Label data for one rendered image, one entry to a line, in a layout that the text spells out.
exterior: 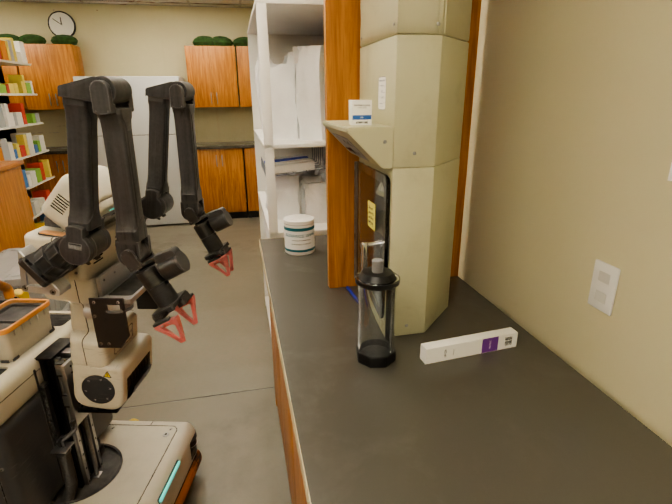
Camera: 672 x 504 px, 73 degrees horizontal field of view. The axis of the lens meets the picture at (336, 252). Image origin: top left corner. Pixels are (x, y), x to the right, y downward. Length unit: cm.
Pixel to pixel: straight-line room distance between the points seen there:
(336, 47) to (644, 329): 108
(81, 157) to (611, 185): 119
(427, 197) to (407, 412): 52
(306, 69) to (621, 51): 154
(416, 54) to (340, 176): 51
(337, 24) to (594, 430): 122
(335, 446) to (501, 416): 36
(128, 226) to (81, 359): 56
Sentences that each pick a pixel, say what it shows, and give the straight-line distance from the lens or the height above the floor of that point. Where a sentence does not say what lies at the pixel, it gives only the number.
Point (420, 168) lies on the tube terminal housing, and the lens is 117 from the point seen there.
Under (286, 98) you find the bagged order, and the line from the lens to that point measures 247.
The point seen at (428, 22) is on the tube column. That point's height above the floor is 174.
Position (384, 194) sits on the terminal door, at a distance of 117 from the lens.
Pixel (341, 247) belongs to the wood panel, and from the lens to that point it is 155.
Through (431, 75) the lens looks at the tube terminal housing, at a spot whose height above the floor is 162.
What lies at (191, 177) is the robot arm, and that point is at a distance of 157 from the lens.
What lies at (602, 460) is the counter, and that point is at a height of 94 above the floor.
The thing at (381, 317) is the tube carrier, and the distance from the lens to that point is 110.
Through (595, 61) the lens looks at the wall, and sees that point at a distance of 125.
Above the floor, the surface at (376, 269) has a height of 119.
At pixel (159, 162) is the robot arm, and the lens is 160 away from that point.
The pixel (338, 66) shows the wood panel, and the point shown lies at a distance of 147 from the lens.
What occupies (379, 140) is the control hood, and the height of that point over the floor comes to 148.
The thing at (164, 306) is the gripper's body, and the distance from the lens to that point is 124.
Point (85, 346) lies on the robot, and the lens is 158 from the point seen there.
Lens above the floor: 158
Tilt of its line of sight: 19 degrees down
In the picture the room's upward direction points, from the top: 1 degrees counter-clockwise
